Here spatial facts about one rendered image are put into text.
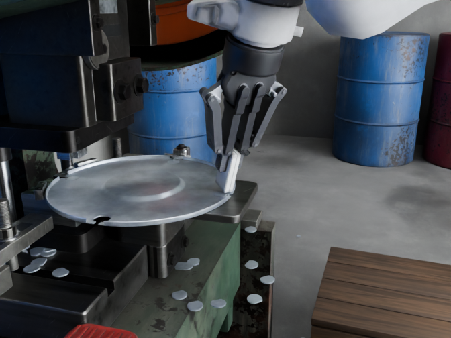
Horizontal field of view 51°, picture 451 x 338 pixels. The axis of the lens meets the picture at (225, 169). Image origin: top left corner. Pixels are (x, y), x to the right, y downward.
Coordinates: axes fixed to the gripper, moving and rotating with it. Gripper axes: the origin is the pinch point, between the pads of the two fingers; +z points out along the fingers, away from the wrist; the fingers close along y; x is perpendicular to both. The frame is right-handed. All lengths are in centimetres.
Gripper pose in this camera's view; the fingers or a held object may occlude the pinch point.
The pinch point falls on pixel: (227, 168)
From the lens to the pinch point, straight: 70.5
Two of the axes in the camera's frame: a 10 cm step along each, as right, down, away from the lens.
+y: 8.5, -1.6, 5.0
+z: -1.7, 8.1, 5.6
